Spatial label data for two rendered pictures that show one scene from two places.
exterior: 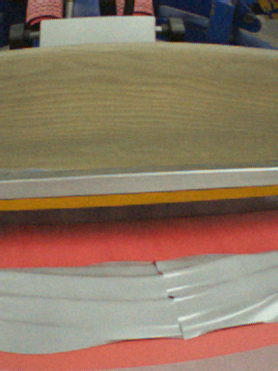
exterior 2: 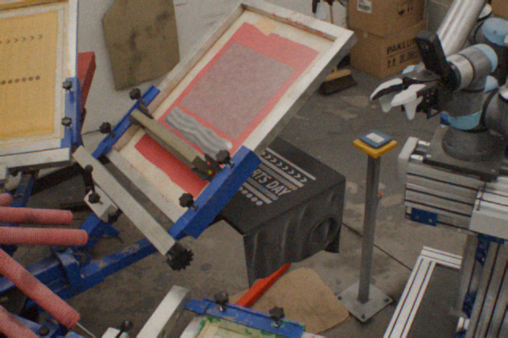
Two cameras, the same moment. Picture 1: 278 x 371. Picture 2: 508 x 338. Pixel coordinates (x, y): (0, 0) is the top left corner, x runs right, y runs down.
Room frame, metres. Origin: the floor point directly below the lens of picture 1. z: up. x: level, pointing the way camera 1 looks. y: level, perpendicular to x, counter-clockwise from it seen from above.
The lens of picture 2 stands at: (0.49, 1.55, 2.18)
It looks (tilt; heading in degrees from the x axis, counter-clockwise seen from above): 34 degrees down; 250
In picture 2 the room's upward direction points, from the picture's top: 4 degrees counter-clockwise
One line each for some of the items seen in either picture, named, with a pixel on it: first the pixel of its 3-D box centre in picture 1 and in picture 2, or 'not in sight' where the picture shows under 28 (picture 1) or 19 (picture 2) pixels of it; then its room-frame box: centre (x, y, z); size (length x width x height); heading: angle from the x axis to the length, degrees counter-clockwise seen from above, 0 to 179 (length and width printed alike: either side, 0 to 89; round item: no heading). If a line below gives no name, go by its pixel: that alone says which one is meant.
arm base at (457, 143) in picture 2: not in sight; (468, 133); (-0.60, 0.48, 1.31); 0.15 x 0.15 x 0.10
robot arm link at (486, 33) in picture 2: not in sight; (496, 40); (-0.99, 0.17, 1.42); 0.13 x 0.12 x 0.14; 74
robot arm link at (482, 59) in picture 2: not in sight; (471, 65); (-0.38, 0.68, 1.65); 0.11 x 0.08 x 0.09; 15
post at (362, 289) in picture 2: not in sight; (368, 229); (-0.66, -0.09, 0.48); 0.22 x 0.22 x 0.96; 14
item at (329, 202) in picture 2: not in sight; (291, 233); (-0.18, 0.10, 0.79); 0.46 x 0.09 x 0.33; 14
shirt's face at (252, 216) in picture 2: not in sight; (260, 177); (-0.14, -0.08, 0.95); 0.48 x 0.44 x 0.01; 14
